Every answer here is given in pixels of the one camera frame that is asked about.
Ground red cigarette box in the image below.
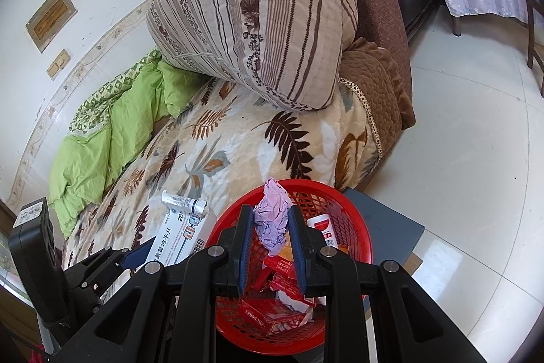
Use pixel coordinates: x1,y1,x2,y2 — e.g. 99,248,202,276
238,297,315,336

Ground green quilt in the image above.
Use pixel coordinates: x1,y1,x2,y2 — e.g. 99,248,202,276
49,48,205,238

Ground striped beige cushion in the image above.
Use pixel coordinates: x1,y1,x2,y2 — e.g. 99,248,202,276
146,0,358,114

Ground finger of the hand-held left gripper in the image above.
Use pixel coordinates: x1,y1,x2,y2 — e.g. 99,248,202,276
64,237,157,306

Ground white medicine box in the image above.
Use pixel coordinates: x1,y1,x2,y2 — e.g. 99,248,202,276
144,212,218,266

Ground red mesh basket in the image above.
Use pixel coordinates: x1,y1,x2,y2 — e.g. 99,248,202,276
205,179,374,344

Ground orange snack bag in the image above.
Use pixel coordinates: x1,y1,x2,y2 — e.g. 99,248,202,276
278,233,350,262

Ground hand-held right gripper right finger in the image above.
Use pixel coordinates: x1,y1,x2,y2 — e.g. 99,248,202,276
289,205,487,363

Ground red candy wrapper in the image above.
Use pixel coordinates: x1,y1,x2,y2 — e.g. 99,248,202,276
261,254,294,274

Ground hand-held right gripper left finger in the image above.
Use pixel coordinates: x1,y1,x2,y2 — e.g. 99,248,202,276
53,205,256,363

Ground purple paper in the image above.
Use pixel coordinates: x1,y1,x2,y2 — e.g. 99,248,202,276
254,178,295,255

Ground gold wall plaque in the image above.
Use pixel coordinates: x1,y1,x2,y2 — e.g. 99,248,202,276
25,0,78,53

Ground grey stool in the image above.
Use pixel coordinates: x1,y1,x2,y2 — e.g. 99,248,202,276
293,186,426,363

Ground leaf print blanket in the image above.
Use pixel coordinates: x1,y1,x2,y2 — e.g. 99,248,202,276
62,78,385,283

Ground red white torn wrapper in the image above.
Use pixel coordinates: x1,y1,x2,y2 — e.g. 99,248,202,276
270,274,328,310

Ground brown quilted cover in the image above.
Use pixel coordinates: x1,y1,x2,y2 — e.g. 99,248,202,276
338,37,416,160

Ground white spray bottle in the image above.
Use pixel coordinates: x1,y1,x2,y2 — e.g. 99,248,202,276
160,192,209,216

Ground dark wooden chair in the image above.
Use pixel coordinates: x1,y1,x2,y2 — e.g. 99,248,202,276
523,0,544,96

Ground white red label packet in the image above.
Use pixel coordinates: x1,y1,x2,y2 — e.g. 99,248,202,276
307,214,341,249

